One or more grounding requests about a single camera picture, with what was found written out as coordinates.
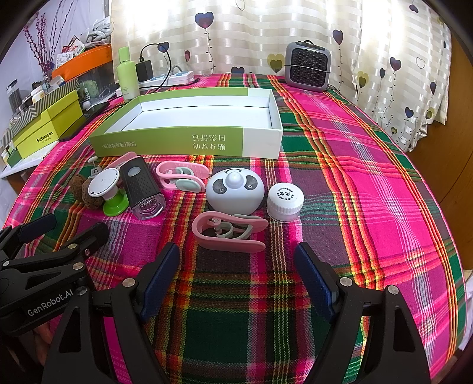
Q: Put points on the green white striped box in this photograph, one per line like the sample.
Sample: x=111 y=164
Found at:
x=55 y=98

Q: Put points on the white disc gadget green base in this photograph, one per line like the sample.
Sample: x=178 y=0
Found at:
x=105 y=184

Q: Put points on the lime green shoe box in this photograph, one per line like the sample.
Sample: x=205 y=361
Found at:
x=48 y=125

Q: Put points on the green lotion bottle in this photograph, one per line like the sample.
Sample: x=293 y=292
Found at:
x=127 y=79

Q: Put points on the white panda timer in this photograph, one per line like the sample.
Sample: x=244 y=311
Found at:
x=229 y=195

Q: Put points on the white blue power strip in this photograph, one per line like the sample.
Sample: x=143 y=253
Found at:
x=177 y=77

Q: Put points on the small white knob gadget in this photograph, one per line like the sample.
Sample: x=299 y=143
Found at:
x=96 y=170

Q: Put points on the colourful card packet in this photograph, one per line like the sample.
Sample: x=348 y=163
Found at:
x=72 y=48

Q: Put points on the white side table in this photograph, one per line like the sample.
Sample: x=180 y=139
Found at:
x=14 y=168

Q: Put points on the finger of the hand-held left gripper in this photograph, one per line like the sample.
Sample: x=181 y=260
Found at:
x=92 y=236
x=31 y=230

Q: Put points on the white screw cap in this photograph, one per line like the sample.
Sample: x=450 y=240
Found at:
x=284 y=206

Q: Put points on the black bike light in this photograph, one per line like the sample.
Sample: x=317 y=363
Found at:
x=138 y=184

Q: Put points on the small white ball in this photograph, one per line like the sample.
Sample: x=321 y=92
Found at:
x=86 y=105

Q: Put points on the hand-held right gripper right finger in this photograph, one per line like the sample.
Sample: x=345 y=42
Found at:
x=316 y=277

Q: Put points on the orange lidded storage bin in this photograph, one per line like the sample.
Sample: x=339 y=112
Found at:
x=85 y=59

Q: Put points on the black jar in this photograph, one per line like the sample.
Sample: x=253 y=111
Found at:
x=14 y=94

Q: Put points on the pink green plaid tablecloth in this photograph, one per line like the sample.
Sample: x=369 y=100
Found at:
x=369 y=184

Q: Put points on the black charger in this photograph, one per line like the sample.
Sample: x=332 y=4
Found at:
x=144 y=70

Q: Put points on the purple flower branches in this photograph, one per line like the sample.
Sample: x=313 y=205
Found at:
x=38 y=48

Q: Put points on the grey space heater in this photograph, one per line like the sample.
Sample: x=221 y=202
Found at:
x=306 y=70

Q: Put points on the wooden cabinet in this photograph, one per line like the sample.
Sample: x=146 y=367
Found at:
x=454 y=147

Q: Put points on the green white cardboard box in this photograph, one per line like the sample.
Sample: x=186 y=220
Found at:
x=166 y=142

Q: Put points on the clear storage bin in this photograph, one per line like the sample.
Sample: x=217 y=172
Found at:
x=96 y=79

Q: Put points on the white bundle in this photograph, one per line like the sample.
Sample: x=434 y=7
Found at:
x=98 y=33

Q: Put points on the heart print curtain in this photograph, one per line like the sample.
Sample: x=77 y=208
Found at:
x=240 y=37

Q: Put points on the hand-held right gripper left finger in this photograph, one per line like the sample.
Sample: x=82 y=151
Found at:
x=162 y=273

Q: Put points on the brown walnut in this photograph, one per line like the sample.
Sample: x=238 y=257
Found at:
x=77 y=186
x=90 y=201

